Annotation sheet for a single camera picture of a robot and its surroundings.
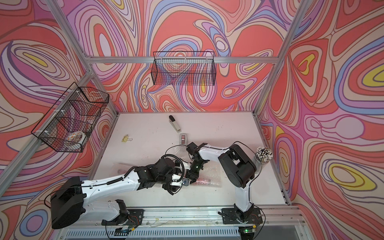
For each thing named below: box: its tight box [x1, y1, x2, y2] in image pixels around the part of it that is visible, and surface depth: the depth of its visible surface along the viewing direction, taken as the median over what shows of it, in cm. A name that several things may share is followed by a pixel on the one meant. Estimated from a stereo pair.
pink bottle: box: [195, 178, 211, 185], surface depth 82 cm
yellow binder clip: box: [121, 134, 133, 143], surface depth 106 cm
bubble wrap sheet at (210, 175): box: [190, 161, 222, 188], surface depth 84 cm
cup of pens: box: [254, 146, 274, 175], surface depth 77 cm
